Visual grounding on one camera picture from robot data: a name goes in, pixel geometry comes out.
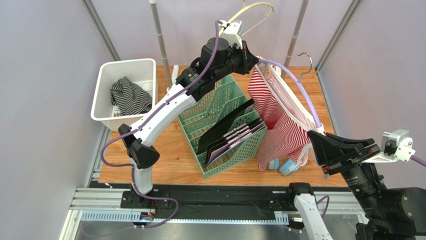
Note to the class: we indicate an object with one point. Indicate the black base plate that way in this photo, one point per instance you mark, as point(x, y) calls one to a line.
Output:
point(215, 202)

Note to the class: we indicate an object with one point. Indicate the left white rack foot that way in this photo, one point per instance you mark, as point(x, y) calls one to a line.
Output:
point(173, 76)

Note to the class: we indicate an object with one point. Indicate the red white striped tank top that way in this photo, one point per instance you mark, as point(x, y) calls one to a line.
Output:
point(286, 119)

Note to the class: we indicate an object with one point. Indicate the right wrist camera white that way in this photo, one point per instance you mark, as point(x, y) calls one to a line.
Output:
point(395, 146)

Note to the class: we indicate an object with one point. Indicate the aluminium frame rail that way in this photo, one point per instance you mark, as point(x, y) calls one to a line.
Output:
point(95, 214)

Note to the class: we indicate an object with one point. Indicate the pink booklets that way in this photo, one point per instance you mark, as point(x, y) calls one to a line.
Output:
point(231, 140)

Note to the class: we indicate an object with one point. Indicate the blue headphones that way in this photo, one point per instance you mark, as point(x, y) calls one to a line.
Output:
point(286, 168)

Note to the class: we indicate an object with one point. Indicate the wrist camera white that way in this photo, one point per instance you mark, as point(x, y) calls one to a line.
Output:
point(395, 146)
point(232, 32)

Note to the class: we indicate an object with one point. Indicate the purple plastic hanger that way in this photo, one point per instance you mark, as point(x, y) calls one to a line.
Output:
point(295, 85)

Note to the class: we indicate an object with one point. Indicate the black white striped tank top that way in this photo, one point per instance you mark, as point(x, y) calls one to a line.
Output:
point(130, 98)

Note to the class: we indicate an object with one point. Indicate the cream wooden hanger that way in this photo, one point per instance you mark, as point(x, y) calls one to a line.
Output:
point(250, 15)

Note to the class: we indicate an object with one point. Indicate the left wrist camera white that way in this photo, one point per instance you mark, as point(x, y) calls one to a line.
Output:
point(232, 32)

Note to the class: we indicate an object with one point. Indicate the green plastic file organizer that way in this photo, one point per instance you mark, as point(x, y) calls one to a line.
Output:
point(226, 96)

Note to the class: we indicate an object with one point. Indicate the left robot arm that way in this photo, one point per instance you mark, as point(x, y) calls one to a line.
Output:
point(218, 59)

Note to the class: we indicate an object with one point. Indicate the white plastic basket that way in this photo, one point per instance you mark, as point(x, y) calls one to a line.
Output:
point(141, 72)

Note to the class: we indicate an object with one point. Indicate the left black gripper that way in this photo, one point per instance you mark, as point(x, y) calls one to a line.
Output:
point(247, 60)

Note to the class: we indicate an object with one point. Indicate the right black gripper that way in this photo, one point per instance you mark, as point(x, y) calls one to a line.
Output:
point(348, 160)

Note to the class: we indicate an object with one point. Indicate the black folder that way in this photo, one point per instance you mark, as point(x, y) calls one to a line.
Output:
point(225, 125)

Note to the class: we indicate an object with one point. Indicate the left rack pole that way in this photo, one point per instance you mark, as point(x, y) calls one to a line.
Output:
point(161, 43)

